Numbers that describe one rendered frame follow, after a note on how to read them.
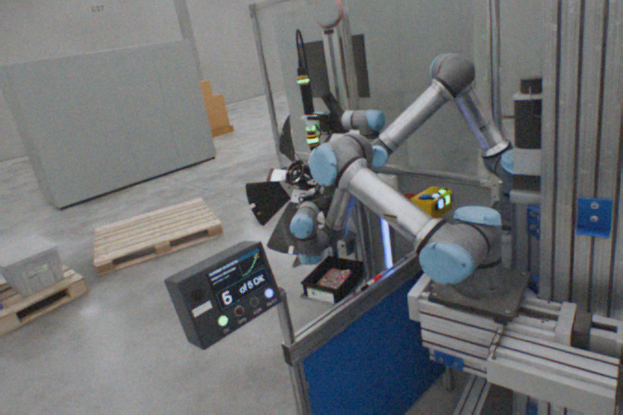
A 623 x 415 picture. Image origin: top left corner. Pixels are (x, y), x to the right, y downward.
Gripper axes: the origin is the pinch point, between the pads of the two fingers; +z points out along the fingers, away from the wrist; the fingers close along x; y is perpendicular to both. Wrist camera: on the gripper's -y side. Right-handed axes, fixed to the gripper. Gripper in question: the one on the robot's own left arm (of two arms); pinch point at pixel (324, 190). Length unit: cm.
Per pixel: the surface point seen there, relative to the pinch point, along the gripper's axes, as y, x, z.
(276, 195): 28.2, 4.8, 19.2
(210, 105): 395, -1, 727
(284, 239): 21.8, 17.1, -3.6
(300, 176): 10.8, -5.2, 8.9
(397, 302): -20, 50, -10
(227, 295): 14, 0, -71
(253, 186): 40.1, -0.6, 23.9
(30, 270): 280, 51, 89
